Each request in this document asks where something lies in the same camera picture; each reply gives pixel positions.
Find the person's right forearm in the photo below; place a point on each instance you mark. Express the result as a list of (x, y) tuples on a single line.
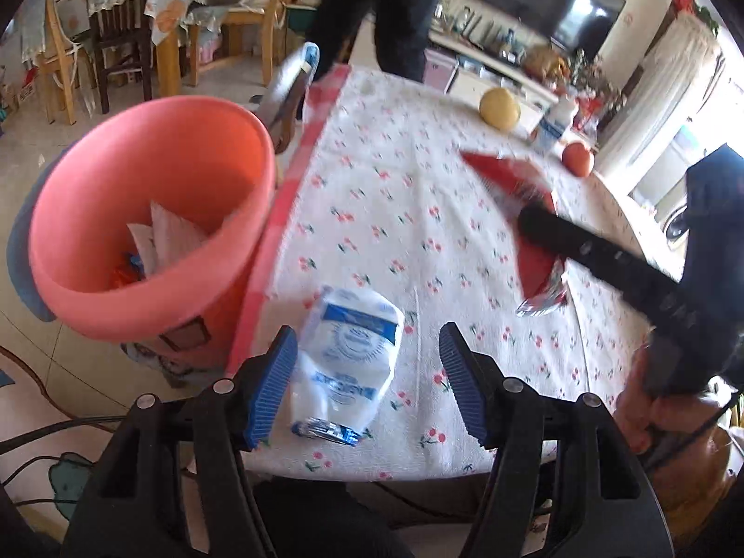
[(697, 494)]

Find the wooden chair with cloth covers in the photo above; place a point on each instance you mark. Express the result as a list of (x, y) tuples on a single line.
[(270, 23)]

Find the red apple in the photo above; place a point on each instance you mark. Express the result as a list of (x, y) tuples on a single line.
[(577, 160)]

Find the white blue-label bottle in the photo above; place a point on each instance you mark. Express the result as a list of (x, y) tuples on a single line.
[(552, 125)]

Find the pink storage box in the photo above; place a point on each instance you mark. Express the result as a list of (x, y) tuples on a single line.
[(440, 72)]

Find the pink plastic bucket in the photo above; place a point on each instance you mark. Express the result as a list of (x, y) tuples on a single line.
[(145, 157)]

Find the person's right hand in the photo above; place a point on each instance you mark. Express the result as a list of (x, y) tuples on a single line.
[(680, 424)]

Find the red snack packet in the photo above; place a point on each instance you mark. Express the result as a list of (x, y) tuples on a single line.
[(505, 180)]

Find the white television cabinet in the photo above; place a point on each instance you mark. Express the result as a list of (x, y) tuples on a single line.
[(494, 70)]

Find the lace-covered standing air conditioner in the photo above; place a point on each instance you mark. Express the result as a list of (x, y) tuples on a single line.
[(668, 81)]

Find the white washing machine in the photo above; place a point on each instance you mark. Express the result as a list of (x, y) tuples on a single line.
[(674, 226)]

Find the dining table with orange-print cloth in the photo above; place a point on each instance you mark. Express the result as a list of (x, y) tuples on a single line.
[(171, 29)]

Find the dark wooden chair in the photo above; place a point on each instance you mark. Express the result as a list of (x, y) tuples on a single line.
[(119, 40)]

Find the blue white packet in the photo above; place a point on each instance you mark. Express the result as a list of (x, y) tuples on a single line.
[(349, 349)]

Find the light wooden chair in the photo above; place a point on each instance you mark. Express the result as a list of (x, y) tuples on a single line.
[(61, 64)]

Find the brown paper bag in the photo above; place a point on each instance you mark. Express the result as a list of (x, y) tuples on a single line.
[(543, 64)]

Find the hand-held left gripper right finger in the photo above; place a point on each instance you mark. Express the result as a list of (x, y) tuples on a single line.
[(462, 378)]

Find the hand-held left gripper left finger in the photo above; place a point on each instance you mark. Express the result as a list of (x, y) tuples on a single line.
[(273, 383)]

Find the yellow pear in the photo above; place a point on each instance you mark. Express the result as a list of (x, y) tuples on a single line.
[(500, 107)]

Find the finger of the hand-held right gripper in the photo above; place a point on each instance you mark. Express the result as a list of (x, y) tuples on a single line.
[(593, 256)]

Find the dried flower bunch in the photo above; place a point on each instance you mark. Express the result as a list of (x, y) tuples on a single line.
[(593, 78)]

